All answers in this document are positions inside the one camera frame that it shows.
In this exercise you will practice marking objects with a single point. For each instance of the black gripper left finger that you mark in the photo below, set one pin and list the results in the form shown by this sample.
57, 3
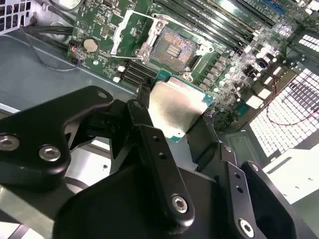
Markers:
37, 129

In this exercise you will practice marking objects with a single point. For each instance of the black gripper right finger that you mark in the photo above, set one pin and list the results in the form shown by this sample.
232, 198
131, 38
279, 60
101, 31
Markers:
271, 204

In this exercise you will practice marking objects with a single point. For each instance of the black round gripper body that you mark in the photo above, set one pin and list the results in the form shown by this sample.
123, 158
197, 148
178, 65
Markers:
112, 211

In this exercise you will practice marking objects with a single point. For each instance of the silver CPU green substrate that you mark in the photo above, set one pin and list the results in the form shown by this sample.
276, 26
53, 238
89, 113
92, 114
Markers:
174, 107

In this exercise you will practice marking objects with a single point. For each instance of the metal socket cover frame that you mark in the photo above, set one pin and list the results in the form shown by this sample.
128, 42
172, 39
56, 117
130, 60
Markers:
119, 32

